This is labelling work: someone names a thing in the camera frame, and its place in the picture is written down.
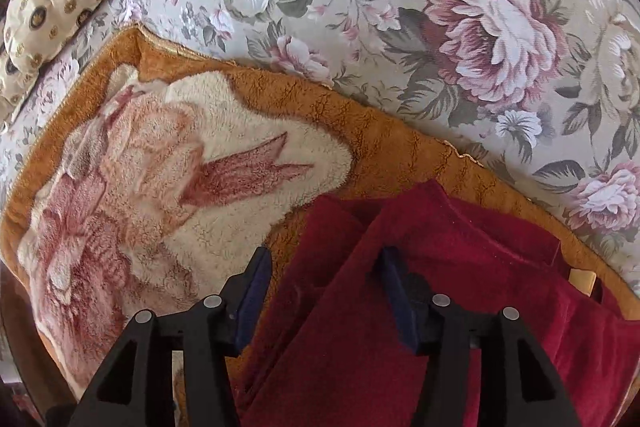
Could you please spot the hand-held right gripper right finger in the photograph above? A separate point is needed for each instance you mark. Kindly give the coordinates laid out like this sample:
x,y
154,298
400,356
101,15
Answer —
x,y
397,302

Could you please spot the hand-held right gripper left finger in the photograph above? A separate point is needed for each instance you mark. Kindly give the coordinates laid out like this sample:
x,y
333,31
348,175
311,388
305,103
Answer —
x,y
250,302

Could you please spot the dark red knit sweater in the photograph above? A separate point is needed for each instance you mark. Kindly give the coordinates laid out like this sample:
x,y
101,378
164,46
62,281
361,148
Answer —
x,y
340,357

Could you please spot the brown floral fleece blanket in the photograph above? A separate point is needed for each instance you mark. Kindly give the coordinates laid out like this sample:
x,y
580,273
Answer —
x,y
175,167

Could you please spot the grey floral bedspread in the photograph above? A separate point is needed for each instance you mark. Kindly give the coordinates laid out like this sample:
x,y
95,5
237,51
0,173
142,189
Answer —
x,y
400,32

